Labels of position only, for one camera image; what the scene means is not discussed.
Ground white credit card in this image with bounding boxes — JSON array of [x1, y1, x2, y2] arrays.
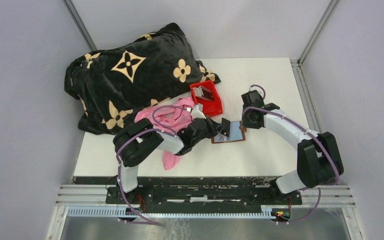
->
[[212, 133, 230, 144]]

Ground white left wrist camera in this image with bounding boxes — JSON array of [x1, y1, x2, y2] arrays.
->
[[190, 103, 206, 120]]

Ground red plastic bin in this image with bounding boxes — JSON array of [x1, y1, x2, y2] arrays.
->
[[189, 80, 223, 117]]

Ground black floral blanket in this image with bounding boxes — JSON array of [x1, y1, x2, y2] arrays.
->
[[64, 22, 221, 135]]

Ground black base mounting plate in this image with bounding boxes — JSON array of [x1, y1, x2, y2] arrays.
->
[[125, 176, 303, 214]]

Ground dark credit card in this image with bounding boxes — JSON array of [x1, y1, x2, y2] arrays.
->
[[220, 117, 231, 138]]

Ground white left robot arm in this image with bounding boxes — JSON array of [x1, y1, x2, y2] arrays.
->
[[113, 116, 230, 204]]

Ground brown leather card holder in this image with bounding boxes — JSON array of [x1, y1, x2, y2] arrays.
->
[[211, 121, 247, 144]]

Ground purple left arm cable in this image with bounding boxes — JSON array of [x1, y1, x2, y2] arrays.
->
[[115, 104, 196, 227]]

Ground stack of cards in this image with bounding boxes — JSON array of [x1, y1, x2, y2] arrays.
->
[[192, 86, 215, 101]]

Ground aluminium rail frame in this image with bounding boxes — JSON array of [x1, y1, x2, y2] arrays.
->
[[45, 184, 364, 240]]

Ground pink cloth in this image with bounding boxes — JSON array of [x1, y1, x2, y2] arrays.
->
[[134, 96, 200, 172]]

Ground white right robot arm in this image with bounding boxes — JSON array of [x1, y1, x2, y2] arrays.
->
[[241, 90, 344, 204]]

